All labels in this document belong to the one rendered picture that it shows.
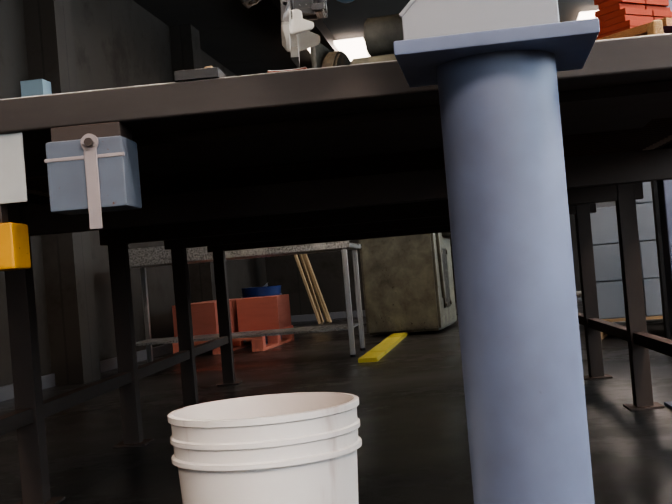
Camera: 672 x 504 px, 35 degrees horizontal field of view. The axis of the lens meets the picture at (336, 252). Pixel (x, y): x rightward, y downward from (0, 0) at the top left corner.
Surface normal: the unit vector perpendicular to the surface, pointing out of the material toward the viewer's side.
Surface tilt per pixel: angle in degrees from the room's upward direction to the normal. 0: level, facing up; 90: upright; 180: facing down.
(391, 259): 92
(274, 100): 90
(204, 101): 90
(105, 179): 90
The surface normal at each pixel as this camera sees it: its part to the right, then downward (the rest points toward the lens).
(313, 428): 0.51, -0.01
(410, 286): -0.24, 0.04
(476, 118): -0.51, 0.03
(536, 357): 0.09, -0.03
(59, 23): 0.99, -0.08
